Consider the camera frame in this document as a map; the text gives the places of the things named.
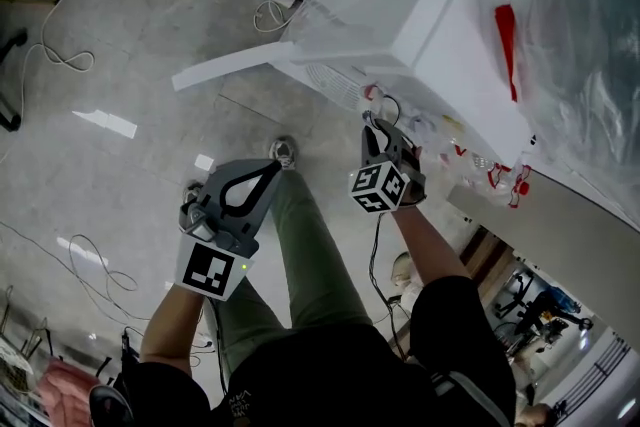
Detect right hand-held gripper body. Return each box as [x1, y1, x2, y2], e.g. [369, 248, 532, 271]
[348, 134, 428, 216]

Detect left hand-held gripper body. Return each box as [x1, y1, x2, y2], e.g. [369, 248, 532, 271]
[174, 158, 284, 303]

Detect person's left forearm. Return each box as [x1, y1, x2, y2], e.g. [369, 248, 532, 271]
[139, 283, 217, 377]

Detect person's right forearm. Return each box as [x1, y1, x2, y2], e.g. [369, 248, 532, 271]
[392, 200, 472, 289]

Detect red strip under plastic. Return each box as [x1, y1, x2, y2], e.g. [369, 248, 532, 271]
[493, 3, 525, 103]

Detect person's right hand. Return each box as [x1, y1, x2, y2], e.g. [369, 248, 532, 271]
[398, 143, 428, 212]

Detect person's grey right sneaker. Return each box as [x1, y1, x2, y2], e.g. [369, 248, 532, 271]
[269, 136, 298, 171]

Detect person's grey sneaker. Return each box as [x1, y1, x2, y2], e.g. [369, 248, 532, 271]
[182, 180, 205, 216]
[269, 136, 298, 171]

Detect person's grey left sneaker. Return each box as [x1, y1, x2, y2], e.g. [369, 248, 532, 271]
[182, 180, 205, 216]

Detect person's green trousers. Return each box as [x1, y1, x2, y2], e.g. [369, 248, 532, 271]
[203, 168, 374, 384]

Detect clear plastic bag red print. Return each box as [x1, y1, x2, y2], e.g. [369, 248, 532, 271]
[432, 129, 534, 209]

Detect person's black shirt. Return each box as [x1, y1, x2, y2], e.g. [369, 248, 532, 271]
[121, 274, 517, 427]

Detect black shoe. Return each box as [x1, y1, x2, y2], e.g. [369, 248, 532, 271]
[88, 383, 135, 427]

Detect grey partition panel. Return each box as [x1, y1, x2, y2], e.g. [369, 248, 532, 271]
[446, 163, 640, 324]

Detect black office chair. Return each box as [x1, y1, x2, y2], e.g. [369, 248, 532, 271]
[493, 270, 537, 320]

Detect pink cloth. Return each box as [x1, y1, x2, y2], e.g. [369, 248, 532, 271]
[35, 358, 102, 427]

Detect large clear plastic sheet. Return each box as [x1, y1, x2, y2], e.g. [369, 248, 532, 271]
[509, 0, 640, 221]

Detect black floor stand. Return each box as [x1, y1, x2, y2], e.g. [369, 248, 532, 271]
[0, 28, 29, 133]

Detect black looped wire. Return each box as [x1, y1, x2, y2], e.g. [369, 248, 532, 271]
[363, 93, 404, 129]

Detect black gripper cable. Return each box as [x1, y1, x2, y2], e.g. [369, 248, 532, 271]
[368, 213, 417, 359]

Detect thin grey floor cable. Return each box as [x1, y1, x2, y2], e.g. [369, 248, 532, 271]
[0, 218, 154, 322]

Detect coiled white cable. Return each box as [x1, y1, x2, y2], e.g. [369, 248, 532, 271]
[253, 0, 307, 34]

